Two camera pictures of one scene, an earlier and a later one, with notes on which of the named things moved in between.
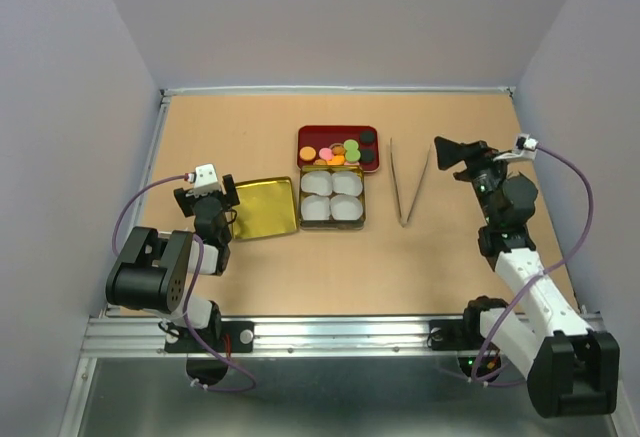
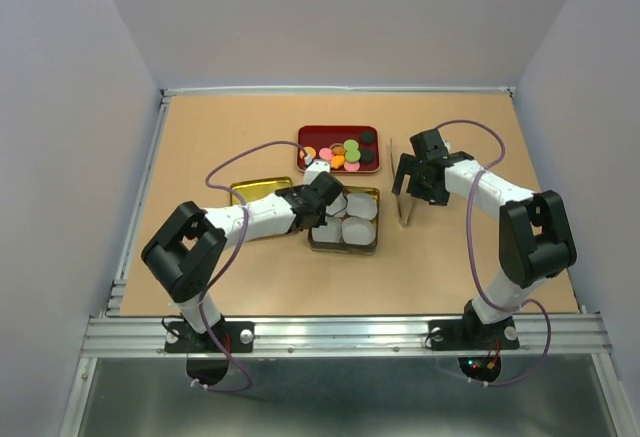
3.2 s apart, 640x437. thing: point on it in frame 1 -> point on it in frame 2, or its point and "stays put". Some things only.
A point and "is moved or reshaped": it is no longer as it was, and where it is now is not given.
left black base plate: (225, 337) stays put
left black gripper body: (228, 198) -> (320, 220)
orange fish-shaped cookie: (337, 160) stays put
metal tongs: (404, 221) stays put
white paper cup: (345, 207) -> (357, 231)
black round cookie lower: (367, 155) stays put
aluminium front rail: (330, 338) stays put
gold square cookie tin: (334, 224) is moved or reshaped
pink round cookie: (325, 153) stays put
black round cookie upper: (367, 136) stays put
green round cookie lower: (352, 156) stays put
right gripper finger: (450, 152) -> (406, 166)
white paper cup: (347, 183) -> (363, 205)
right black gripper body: (482, 171) -> (417, 186)
